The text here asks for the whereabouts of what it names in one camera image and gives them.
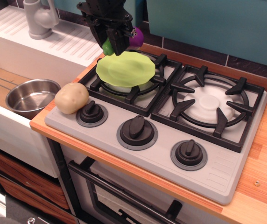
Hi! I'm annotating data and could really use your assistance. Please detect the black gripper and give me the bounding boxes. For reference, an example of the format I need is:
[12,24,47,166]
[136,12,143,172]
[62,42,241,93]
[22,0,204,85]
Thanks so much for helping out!
[77,0,134,56]

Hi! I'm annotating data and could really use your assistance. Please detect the purple toy eggplant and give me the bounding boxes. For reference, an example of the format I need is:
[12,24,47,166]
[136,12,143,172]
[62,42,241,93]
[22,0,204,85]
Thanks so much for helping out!
[102,27,145,56]

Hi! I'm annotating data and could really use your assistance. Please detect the beige toy potato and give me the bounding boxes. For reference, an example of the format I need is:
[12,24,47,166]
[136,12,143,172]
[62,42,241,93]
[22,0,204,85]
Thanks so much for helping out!
[55,83,89,114]

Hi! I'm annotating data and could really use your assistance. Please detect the lime green plate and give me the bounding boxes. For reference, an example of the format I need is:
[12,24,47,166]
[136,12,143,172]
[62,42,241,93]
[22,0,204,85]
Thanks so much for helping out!
[96,51,155,87]

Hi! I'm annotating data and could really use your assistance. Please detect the small steel pot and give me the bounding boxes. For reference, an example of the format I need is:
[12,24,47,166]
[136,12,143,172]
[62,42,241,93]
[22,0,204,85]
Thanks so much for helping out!
[0,78,61,120]

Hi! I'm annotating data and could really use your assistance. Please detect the teal cabinet left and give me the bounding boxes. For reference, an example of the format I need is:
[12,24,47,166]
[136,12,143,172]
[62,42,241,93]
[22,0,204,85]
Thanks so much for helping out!
[55,0,149,32]

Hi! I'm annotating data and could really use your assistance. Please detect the teal cabinet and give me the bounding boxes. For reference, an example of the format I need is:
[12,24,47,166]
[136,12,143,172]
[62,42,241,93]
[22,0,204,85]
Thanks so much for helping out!
[55,0,149,32]
[147,0,267,65]

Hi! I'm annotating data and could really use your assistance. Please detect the grey toy faucet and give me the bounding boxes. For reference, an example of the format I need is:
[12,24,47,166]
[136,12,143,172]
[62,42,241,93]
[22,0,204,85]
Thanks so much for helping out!
[23,0,59,40]

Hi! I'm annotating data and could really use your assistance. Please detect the black left burner grate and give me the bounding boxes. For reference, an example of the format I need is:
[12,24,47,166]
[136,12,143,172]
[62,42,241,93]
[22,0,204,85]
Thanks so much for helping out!
[79,51,183,117]

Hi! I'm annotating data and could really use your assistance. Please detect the black burner grate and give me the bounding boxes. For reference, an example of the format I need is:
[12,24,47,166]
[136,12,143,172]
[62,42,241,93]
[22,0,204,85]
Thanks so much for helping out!
[79,51,183,117]
[151,65,267,153]

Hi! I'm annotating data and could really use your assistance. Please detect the black left stove knob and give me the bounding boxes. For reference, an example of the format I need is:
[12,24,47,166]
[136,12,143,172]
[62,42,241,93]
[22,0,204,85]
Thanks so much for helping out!
[76,100,108,128]

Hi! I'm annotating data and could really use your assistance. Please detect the white right burner disc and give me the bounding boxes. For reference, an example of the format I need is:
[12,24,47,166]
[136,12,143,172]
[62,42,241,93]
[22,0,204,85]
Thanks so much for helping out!
[177,80,243,124]

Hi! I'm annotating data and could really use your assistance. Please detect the grey toy stove top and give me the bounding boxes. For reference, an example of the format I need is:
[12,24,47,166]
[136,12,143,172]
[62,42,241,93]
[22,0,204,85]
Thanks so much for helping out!
[44,63,267,206]

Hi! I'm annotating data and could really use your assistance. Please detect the teal cabinet right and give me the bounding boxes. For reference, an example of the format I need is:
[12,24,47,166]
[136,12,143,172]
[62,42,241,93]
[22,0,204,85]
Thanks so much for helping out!
[147,0,267,65]

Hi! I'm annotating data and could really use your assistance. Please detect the black right stove knob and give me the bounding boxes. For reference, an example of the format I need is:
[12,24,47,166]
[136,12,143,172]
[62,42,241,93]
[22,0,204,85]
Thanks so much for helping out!
[170,140,208,171]

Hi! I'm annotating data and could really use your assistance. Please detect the black right burner grate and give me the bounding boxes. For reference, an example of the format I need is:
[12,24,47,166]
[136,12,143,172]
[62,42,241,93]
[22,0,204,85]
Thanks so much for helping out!
[151,65,267,153]

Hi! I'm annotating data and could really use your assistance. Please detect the toy oven door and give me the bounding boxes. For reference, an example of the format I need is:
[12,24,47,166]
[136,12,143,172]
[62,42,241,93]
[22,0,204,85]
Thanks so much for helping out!
[62,146,224,224]

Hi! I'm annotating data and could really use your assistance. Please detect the wooden drawer front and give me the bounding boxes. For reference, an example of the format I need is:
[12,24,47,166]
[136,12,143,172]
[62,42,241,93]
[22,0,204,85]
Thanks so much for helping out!
[0,150,76,224]

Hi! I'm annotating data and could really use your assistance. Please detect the black oven door handle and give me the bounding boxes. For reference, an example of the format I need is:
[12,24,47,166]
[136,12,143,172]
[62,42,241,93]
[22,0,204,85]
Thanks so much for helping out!
[68,161,183,224]

